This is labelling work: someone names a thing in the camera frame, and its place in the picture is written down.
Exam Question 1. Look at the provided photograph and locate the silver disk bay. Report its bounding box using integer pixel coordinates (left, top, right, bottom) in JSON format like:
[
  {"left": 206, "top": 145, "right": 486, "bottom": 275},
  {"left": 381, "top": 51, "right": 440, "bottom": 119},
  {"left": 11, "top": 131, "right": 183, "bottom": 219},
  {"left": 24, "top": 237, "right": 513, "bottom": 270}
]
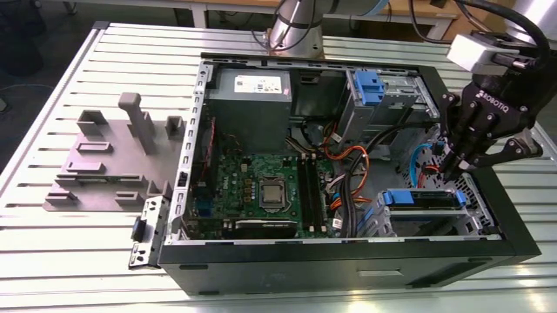
[{"left": 376, "top": 188, "right": 486, "bottom": 238}]

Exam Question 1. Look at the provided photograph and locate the CPU socket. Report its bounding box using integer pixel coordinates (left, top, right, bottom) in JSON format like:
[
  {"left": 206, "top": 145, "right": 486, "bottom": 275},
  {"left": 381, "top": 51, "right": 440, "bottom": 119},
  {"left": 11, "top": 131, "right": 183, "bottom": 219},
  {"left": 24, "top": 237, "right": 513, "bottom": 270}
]
[{"left": 257, "top": 175, "right": 291, "bottom": 215}]

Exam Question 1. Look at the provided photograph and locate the black RAM slot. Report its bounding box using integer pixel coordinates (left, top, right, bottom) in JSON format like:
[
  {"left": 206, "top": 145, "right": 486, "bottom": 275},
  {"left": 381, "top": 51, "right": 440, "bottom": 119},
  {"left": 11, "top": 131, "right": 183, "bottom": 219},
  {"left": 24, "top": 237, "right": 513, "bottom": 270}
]
[
  {"left": 298, "top": 153, "right": 318, "bottom": 231},
  {"left": 309, "top": 153, "right": 329, "bottom": 231}
]

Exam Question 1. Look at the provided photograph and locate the blue drive bay latch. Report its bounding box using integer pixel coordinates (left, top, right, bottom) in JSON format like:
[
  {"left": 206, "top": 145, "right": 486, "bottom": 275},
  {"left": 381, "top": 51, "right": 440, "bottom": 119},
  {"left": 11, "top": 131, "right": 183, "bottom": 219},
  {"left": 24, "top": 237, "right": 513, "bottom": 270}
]
[{"left": 354, "top": 70, "right": 386, "bottom": 107}]

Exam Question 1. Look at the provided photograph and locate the green motherboard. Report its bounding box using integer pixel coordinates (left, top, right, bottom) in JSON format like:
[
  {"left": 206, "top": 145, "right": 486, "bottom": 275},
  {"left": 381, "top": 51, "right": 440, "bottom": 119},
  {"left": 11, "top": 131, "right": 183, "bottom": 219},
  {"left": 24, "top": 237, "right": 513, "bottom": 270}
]
[{"left": 191, "top": 153, "right": 345, "bottom": 239}]

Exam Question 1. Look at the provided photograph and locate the blue VGA port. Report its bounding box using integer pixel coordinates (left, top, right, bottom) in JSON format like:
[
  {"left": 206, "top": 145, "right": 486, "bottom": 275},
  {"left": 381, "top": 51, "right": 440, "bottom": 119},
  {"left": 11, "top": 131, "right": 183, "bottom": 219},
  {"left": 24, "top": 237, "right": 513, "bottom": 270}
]
[{"left": 131, "top": 216, "right": 148, "bottom": 243}]

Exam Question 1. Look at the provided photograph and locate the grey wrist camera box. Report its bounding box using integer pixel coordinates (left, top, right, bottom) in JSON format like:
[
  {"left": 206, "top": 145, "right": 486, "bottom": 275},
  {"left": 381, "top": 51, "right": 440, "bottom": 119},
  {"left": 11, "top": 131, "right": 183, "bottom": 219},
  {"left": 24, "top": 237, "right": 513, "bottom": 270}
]
[{"left": 446, "top": 31, "right": 534, "bottom": 76}]

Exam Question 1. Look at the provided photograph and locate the orange yellow wire bundle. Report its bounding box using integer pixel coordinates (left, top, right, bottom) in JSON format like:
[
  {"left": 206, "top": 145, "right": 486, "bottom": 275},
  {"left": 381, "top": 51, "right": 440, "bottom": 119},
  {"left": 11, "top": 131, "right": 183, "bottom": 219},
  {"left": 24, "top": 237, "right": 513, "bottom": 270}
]
[{"left": 323, "top": 145, "right": 374, "bottom": 213}]

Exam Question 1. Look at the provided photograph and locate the thick black gripper cable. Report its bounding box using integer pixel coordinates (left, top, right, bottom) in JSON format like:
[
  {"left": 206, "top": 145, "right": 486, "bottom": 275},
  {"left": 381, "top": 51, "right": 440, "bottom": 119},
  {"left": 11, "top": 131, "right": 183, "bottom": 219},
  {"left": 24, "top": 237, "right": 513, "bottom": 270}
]
[{"left": 454, "top": 0, "right": 551, "bottom": 71}]

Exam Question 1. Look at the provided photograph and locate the grey power supply unit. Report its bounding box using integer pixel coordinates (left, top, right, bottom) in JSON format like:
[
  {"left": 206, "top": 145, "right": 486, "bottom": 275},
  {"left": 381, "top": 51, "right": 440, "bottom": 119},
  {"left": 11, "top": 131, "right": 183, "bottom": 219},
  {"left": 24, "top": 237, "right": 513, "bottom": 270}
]
[{"left": 203, "top": 67, "right": 294, "bottom": 156}]

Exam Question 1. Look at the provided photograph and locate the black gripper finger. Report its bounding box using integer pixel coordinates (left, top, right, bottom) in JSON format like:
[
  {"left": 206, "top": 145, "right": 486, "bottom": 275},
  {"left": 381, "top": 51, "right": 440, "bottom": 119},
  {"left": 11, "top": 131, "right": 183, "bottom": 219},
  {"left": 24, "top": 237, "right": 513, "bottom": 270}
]
[
  {"left": 456, "top": 112, "right": 544, "bottom": 179},
  {"left": 438, "top": 93, "right": 484, "bottom": 180}
]

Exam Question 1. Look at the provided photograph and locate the silver CPU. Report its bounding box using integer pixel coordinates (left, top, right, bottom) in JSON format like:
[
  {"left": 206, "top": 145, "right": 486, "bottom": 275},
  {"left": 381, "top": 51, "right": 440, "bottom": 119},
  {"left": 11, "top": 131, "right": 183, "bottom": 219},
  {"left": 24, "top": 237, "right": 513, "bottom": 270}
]
[{"left": 259, "top": 185, "right": 283, "bottom": 205}]

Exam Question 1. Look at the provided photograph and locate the black cable bundle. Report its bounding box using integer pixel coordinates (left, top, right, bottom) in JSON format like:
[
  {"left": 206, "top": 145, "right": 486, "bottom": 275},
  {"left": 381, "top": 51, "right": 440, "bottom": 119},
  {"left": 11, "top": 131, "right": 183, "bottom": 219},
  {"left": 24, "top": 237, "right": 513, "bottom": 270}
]
[{"left": 338, "top": 122, "right": 437, "bottom": 237}]

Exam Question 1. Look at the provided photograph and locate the silver optical drive bay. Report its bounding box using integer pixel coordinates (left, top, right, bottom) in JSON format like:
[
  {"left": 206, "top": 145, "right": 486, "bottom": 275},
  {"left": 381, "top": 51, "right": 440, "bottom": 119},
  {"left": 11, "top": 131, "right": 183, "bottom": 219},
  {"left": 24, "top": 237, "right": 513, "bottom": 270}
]
[{"left": 338, "top": 68, "right": 438, "bottom": 147}]

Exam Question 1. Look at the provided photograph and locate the black PC case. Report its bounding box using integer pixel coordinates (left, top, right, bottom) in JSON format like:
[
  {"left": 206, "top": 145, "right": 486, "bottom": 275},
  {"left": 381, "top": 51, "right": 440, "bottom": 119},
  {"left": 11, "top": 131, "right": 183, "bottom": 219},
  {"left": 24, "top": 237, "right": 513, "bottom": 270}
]
[{"left": 128, "top": 50, "right": 544, "bottom": 296}]

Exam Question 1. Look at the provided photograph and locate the hard disk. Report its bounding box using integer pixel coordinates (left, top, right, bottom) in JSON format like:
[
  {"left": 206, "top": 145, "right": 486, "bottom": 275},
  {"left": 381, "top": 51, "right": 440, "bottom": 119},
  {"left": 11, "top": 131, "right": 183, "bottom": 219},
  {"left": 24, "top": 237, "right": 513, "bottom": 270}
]
[{"left": 381, "top": 190, "right": 468, "bottom": 212}]

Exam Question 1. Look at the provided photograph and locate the thin red wire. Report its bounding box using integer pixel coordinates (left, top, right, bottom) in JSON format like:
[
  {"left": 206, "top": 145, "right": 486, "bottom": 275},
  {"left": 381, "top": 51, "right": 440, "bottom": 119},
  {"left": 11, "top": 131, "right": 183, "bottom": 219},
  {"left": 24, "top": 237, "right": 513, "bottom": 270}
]
[{"left": 203, "top": 115, "right": 218, "bottom": 192}]

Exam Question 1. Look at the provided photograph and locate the blue SATA wire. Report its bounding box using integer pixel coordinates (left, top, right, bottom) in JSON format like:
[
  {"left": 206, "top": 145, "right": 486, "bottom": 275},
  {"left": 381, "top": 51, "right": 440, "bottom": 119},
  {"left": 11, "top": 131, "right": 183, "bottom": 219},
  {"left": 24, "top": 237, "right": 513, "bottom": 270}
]
[{"left": 412, "top": 140, "right": 446, "bottom": 189}]

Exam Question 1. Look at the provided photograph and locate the grey parts rack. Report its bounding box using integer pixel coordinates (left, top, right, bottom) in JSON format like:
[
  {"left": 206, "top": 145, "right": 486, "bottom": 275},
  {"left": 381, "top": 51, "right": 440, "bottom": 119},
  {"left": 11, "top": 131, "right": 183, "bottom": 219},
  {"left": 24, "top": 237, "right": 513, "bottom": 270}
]
[{"left": 42, "top": 92, "right": 193, "bottom": 215}]

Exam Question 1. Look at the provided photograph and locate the black graphics card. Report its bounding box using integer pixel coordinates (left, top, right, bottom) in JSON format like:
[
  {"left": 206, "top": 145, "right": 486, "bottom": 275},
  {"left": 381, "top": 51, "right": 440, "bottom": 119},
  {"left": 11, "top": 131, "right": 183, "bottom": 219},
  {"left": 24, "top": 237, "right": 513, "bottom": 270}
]
[{"left": 221, "top": 217, "right": 301, "bottom": 239}]

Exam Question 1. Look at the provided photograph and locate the wooden desk white frame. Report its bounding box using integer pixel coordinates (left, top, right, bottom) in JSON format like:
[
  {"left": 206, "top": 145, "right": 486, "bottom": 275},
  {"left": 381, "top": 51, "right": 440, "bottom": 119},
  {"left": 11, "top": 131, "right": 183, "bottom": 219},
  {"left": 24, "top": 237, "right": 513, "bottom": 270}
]
[{"left": 174, "top": 0, "right": 462, "bottom": 43}]

